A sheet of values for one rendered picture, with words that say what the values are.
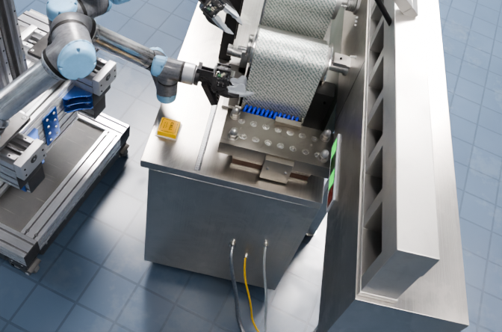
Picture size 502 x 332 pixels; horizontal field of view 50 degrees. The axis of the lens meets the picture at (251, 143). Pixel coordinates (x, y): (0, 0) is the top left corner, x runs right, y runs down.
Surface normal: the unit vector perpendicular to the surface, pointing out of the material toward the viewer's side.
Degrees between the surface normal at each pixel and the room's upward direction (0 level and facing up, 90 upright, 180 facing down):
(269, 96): 90
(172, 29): 0
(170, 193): 90
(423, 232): 0
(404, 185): 0
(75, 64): 85
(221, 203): 90
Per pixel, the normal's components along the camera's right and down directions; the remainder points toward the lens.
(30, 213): 0.18, -0.60
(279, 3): -0.16, 0.79
